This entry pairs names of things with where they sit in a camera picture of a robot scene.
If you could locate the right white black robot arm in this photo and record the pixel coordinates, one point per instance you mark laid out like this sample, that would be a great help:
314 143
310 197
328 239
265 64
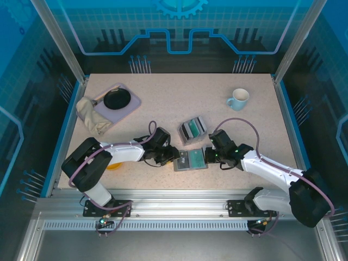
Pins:
266 166

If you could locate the aluminium frame post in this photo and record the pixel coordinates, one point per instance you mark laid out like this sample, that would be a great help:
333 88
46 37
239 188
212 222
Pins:
66 46
295 46

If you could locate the black credit card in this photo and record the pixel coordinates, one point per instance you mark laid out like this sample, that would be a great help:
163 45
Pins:
186 131

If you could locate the metal lower shelf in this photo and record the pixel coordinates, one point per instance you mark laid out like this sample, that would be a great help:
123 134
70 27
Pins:
176 247

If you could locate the yellow bowl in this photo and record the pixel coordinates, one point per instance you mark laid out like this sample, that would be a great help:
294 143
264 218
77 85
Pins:
114 166

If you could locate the teal credit card grey back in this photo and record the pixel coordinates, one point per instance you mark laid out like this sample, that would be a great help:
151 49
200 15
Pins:
197 160

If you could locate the wooden stick utensil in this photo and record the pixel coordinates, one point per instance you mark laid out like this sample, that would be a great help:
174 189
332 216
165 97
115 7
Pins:
107 92

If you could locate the lavender tray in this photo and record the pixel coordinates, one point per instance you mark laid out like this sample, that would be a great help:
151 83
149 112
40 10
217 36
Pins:
130 107

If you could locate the light blue mug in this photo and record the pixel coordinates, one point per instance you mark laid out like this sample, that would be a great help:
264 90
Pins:
239 104

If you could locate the blue table edge strip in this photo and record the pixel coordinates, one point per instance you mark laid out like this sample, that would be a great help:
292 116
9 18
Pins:
295 122
67 122

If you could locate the beige cloth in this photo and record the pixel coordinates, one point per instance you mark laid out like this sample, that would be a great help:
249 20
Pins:
92 119

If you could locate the grey card holder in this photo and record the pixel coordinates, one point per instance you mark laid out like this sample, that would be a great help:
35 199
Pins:
175 166

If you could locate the small LED circuit board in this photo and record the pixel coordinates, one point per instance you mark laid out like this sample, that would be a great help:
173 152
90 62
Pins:
104 221
261 222

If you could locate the black plate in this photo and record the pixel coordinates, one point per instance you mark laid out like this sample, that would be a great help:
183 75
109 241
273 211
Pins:
117 99

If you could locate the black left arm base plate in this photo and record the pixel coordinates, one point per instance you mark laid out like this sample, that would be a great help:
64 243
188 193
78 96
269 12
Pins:
92 210

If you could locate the dark credit card white print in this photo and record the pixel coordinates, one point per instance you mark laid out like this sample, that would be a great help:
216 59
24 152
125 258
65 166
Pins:
184 160

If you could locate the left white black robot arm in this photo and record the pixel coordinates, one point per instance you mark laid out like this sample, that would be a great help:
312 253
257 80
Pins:
122 153

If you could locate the aluminium frame rail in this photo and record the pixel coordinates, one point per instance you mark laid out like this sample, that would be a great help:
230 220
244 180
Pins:
176 204

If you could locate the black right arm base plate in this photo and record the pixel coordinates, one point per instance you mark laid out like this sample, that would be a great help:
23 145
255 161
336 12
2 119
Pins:
236 209

